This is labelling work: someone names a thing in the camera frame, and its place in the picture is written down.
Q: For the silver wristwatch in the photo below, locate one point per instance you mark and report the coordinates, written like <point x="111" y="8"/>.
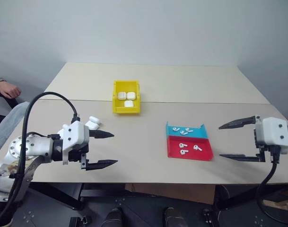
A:
<point x="0" y="81"/>

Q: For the person's bare hand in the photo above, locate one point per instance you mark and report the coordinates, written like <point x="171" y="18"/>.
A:
<point x="10" y="90"/>

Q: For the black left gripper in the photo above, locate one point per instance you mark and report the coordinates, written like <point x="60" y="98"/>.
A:
<point x="75" y="154"/>

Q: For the light wooden frame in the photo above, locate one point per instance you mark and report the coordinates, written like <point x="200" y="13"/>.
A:
<point x="283" y="201"/>

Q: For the blue plastic tray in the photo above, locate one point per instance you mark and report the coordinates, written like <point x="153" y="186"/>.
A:
<point x="195" y="133"/>

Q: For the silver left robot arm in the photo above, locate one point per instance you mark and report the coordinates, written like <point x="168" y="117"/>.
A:
<point x="37" y="146"/>

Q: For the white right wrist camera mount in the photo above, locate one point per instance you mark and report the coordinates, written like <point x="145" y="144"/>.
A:
<point x="272" y="132"/>

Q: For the white closed charging case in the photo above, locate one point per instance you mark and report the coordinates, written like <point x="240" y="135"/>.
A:
<point x="129" y="104"/>
<point x="131" y="95"/>
<point x="122" y="95"/>

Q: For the black table leg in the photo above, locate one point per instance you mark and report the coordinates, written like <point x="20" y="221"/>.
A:
<point x="61" y="196"/>

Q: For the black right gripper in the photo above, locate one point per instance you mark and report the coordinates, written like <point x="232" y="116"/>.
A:
<point x="273" y="152"/>

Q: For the yellow plastic bin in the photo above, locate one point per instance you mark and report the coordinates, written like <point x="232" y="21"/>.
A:
<point x="116" y="104"/>

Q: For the white wireless earbud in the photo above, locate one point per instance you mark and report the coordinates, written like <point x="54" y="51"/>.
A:
<point x="188" y="129"/>
<point x="176" y="129"/>
<point x="197" y="147"/>
<point x="181" y="144"/>
<point x="183" y="152"/>
<point x="183" y="132"/>

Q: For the brown cardboard panel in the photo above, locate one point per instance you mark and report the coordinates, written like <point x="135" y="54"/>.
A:
<point x="169" y="192"/>

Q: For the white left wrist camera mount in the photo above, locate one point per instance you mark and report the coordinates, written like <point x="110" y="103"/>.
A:
<point x="75" y="132"/>

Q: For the red plastic tray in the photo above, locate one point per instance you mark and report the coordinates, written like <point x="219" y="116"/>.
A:
<point x="200" y="154"/>

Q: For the dark rounded shape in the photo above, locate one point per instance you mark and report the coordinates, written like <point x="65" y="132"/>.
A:
<point x="172" y="216"/>
<point x="113" y="218"/>

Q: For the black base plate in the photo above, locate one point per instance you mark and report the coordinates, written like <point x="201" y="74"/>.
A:
<point x="143" y="209"/>

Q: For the white open charging case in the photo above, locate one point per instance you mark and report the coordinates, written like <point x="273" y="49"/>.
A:
<point x="93" y="124"/>

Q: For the person's leg in jeans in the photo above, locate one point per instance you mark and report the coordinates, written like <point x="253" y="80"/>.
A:
<point x="6" y="125"/>

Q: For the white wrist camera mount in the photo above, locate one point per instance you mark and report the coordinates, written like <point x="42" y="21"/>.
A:
<point x="75" y="132"/>
<point x="272" y="132"/>

